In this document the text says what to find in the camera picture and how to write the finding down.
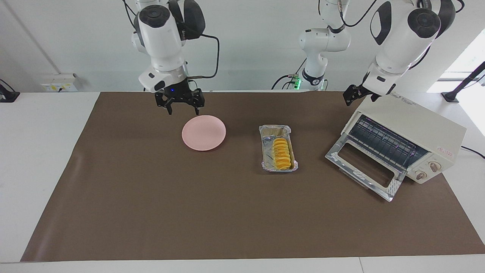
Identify brown table mat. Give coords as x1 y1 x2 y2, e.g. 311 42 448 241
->
20 91 485 262

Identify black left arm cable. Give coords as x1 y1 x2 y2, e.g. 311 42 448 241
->
338 0 380 28

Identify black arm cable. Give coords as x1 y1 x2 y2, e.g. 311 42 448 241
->
338 0 380 28
185 33 221 81

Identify metal oven wire rack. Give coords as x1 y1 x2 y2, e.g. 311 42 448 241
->
348 115 430 172

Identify pink round plate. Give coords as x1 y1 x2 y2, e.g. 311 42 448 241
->
181 115 227 152

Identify black clamp stand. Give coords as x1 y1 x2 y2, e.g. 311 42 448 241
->
0 78 20 103

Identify aluminium foil tray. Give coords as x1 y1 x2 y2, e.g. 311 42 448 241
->
258 124 299 173

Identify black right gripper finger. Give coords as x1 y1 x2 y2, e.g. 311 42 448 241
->
191 88 206 116
154 91 174 116

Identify white wall socket box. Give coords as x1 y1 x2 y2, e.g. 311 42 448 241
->
41 74 79 93

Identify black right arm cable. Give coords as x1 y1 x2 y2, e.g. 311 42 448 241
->
185 33 221 81

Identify black oven power cord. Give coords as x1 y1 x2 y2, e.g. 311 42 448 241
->
460 146 485 160

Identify glass oven door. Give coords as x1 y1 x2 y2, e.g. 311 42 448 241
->
325 133 407 202

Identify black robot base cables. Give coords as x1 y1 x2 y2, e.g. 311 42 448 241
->
271 58 307 91

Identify black tripod stand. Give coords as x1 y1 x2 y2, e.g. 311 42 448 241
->
441 61 485 103

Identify golden sliced bread loaf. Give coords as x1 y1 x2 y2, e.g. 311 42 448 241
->
271 137 292 170

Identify white toaster oven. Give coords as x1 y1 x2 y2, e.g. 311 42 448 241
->
340 93 468 185

